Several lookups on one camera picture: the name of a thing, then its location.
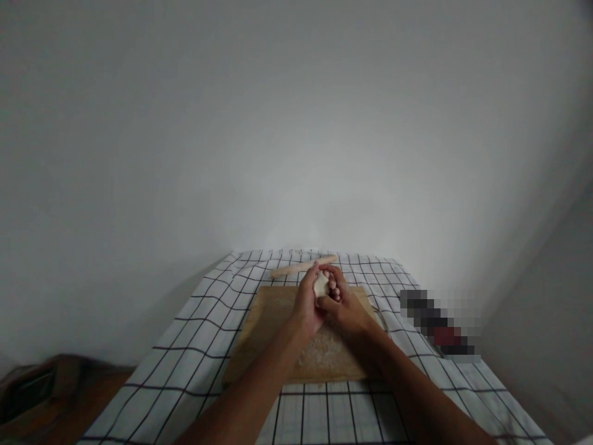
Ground wooden rolling pin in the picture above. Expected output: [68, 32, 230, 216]
[270, 254, 338, 279]

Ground person's right hand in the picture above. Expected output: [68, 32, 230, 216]
[316, 265, 372, 342]

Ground white dough piece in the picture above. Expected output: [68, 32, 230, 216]
[313, 271, 332, 300]

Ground wooden cutting board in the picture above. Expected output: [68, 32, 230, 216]
[221, 285, 386, 386]

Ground white black checkered tablecloth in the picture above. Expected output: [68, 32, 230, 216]
[78, 250, 553, 445]

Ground person's right fingers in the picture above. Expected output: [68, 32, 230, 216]
[323, 265, 349, 301]

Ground person's left hand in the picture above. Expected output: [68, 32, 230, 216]
[288, 261, 326, 336]

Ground person's left fingers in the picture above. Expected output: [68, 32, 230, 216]
[300, 261, 321, 300]

